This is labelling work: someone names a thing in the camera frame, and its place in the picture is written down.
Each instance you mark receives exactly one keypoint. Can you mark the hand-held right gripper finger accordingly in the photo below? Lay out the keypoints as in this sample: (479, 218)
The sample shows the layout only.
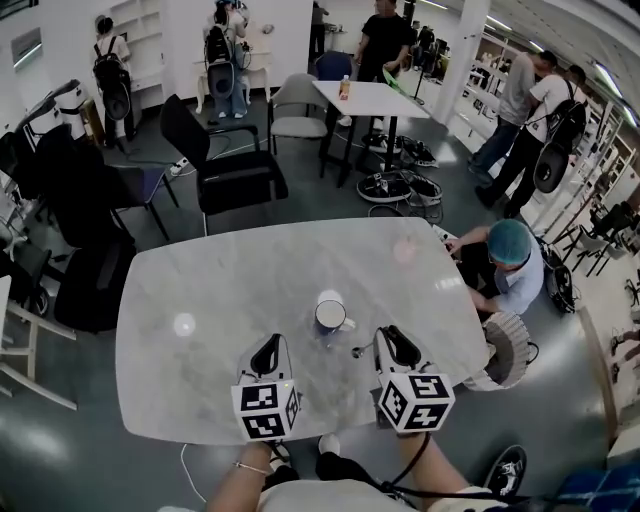
(417, 352)
(381, 352)

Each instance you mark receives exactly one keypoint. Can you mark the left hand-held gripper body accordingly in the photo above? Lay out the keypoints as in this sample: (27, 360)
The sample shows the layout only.
(262, 405)

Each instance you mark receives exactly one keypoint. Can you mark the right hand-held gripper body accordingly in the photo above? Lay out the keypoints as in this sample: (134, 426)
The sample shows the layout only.
(417, 402)

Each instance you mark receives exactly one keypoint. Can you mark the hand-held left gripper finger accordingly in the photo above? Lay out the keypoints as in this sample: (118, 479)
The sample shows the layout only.
(285, 361)
(246, 361)

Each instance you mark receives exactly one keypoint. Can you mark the small metal spoon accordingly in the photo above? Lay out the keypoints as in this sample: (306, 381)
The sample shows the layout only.
(357, 352)

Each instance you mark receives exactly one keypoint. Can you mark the blue white mug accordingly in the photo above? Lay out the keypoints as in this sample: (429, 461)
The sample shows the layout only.
(330, 315)

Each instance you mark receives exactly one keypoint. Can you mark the person's right forearm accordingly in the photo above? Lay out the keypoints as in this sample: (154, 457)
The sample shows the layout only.
(440, 465)

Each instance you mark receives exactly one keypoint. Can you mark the person's left forearm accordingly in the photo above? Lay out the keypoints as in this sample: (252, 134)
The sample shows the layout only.
(240, 485)

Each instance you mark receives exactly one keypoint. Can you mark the person's white left shoe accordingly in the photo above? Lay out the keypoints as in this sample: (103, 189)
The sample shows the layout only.
(279, 465)

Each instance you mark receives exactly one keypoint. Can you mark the person's white shoe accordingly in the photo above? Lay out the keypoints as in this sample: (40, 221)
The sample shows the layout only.
(329, 444)
(279, 465)

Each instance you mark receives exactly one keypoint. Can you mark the person's white right shoe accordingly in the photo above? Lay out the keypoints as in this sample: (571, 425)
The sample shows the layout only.
(329, 444)

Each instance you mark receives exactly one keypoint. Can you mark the woven basket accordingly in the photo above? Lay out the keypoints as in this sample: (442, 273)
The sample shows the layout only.
(505, 325)

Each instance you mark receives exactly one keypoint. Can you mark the person's black trousers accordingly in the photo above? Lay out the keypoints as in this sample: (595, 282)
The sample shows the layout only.
(340, 467)

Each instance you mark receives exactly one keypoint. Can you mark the person's light shirt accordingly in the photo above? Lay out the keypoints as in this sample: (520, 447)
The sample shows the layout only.
(325, 500)

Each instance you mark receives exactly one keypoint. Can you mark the teal hair net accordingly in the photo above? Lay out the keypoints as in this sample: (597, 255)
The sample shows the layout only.
(510, 240)

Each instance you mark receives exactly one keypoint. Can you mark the black high-back office chair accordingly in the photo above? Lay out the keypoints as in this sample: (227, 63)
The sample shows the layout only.
(90, 280)

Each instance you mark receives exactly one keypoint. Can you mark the black mesh armchair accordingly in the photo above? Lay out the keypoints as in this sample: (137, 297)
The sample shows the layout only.
(240, 185)

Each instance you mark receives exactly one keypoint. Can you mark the blue printed box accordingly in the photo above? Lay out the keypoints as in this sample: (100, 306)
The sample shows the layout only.
(600, 490)

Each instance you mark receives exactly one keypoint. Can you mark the blue seat chair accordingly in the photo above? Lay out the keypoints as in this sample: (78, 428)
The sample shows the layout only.
(145, 185)

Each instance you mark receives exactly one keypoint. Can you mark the white power strip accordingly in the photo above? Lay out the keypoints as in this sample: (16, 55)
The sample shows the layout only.
(179, 166)

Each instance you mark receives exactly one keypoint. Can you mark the grey chair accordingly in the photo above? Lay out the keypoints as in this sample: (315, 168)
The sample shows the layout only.
(597, 245)

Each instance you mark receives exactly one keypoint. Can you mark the white wooden table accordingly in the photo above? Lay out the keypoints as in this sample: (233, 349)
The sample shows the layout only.
(32, 350)

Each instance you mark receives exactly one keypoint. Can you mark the grey armchair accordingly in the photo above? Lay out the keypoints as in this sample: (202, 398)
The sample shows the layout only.
(300, 127)

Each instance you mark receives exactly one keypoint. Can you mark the white square table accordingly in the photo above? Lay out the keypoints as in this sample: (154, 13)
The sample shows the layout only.
(370, 97)

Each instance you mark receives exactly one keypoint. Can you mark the orange drink bottle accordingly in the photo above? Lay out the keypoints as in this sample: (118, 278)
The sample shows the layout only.
(344, 89)

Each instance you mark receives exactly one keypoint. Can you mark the black stand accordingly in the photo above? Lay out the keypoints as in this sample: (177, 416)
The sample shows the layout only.
(419, 85)

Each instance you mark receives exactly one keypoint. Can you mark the green plastic bag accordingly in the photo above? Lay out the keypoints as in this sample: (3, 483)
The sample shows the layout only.
(392, 77)

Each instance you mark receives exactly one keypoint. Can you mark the brown wooden crate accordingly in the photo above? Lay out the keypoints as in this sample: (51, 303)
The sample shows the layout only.
(92, 122)

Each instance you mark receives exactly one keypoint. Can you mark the white shelving rack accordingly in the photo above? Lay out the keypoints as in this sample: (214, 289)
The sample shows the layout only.
(492, 75)

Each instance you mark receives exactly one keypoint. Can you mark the dark blue chair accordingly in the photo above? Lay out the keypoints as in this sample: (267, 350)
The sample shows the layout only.
(334, 65)

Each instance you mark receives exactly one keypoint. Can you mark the white console desk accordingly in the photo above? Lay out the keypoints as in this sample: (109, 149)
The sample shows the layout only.
(260, 70)

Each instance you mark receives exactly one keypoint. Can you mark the white black equipment pack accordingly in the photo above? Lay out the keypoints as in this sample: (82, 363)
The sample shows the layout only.
(67, 102)

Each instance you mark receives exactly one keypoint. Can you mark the ceiling light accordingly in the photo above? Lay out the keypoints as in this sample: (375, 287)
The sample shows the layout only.
(608, 80)
(537, 45)
(434, 4)
(500, 23)

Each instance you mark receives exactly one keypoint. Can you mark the white wall shelf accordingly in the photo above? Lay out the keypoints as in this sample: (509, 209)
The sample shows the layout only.
(145, 50)

